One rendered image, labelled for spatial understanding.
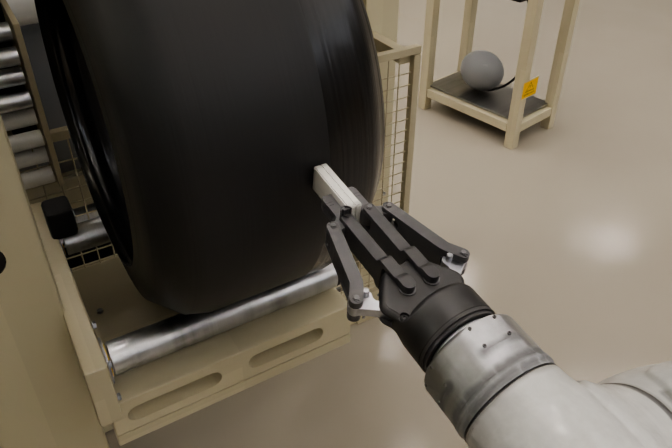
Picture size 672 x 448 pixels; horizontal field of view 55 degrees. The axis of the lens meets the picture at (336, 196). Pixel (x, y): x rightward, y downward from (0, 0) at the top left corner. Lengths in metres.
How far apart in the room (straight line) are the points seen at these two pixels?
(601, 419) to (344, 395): 1.52
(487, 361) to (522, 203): 2.32
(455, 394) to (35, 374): 0.62
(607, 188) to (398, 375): 1.41
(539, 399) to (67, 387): 0.69
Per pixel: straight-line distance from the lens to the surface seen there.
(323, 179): 0.64
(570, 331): 2.26
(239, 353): 0.92
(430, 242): 0.60
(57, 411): 1.02
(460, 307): 0.52
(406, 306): 0.54
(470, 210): 2.70
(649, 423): 0.52
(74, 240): 1.09
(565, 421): 0.47
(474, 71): 3.28
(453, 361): 0.50
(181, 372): 0.91
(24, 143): 1.21
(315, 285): 0.94
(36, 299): 0.88
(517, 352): 0.50
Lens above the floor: 1.54
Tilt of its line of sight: 34 degrees down
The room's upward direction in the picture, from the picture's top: straight up
